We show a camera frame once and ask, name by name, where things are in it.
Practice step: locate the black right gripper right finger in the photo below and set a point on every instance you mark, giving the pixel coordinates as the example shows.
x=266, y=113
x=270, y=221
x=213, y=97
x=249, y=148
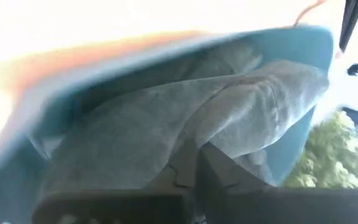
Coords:
x=259, y=205

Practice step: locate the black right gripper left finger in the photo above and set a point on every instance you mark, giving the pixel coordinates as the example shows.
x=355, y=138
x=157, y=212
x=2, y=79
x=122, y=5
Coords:
x=117, y=207

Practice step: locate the grey fabric hat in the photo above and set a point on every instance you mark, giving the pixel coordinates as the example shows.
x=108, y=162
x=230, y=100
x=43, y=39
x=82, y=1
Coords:
x=154, y=124

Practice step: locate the green potted plant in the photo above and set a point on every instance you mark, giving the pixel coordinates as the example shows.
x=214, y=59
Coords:
x=334, y=155

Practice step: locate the blue plastic bin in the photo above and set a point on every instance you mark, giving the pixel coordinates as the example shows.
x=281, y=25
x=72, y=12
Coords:
x=294, y=43

